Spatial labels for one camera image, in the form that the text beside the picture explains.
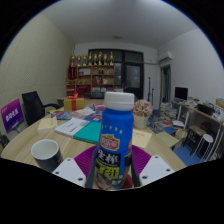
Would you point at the blue drink bottle white cap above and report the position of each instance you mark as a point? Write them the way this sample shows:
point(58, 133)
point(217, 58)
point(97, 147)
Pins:
point(115, 133)

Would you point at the teal book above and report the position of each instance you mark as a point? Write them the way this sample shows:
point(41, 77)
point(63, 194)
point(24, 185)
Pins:
point(88, 132)

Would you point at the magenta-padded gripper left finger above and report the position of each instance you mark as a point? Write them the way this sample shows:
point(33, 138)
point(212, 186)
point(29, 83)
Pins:
point(70, 171)

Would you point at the purple sign board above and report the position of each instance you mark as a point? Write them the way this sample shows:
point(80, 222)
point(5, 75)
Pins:
point(11, 115)

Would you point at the pale yellow envelope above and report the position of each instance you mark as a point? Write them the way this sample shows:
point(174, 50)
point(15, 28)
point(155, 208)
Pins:
point(141, 138)

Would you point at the wooden side desk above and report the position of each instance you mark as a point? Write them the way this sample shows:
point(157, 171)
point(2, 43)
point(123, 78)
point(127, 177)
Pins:
point(203, 115)

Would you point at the blue and red book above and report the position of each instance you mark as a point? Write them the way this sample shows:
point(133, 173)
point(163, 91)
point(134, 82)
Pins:
point(94, 117)

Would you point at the yellow gift box red ribbon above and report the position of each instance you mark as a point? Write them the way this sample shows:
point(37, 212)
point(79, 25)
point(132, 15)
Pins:
point(74, 104)

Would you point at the black office chair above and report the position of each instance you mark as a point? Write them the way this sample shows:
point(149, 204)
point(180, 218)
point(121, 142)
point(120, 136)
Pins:
point(32, 106)

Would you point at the white round stool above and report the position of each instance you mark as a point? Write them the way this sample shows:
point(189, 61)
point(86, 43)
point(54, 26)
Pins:
point(207, 137)

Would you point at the brown wooden stool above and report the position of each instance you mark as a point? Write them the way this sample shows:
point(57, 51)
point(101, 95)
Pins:
point(196, 130)

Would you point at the wooden shelf unit with trophies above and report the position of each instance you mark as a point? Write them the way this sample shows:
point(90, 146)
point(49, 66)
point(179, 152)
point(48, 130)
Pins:
point(90, 78)

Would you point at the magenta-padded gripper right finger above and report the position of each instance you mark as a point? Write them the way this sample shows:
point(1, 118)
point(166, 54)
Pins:
point(155, 170)

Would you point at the black tripod stand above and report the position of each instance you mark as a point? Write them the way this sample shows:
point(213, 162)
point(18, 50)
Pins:
point(149, 88)

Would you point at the dark framed glass door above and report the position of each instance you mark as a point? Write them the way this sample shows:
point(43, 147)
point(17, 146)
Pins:
point(131, 75)

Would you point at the pale yellow notebook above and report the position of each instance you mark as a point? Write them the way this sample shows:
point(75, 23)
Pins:
point(47, 124)

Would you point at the black cup white inside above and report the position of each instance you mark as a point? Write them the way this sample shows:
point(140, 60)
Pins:
point(50, 161)

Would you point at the black computer monitor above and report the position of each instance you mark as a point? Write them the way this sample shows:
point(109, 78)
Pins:
point(181, 93)

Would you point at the pink flowers in white pot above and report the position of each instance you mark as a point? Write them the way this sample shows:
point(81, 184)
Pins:
point(142, 111)

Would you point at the pink flat box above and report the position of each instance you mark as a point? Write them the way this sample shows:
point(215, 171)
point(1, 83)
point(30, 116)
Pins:
point(99, 107)

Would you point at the white wall air conditioner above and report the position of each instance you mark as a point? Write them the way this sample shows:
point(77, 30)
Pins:
point(165, 56)

